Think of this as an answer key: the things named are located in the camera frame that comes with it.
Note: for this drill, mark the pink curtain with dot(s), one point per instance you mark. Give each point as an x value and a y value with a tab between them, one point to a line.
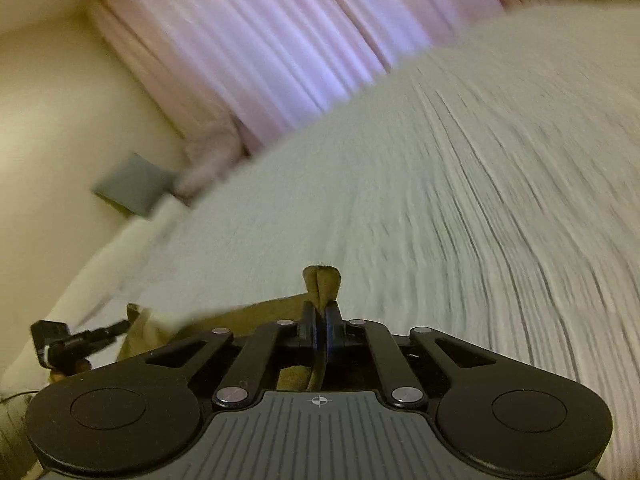
275	35

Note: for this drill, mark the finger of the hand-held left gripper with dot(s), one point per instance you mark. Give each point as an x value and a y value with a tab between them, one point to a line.
107	332

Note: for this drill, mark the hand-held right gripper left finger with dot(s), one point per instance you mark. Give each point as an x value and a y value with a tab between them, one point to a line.
307	330

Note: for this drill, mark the bed with striped sheet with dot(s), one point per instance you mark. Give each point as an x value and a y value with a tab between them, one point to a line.
450	185

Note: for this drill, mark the brown long-sleeved garment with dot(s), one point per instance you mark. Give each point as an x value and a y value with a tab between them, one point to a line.
322	282

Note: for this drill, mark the white padded headboard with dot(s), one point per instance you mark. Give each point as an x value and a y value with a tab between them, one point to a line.
75	285

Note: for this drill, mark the pink pillow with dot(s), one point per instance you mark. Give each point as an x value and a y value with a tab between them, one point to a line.
210	160

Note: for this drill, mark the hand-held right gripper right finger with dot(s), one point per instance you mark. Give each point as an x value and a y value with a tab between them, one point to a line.
332	327

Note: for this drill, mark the grey pillow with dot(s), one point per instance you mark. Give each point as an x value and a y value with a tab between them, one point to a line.
132	185

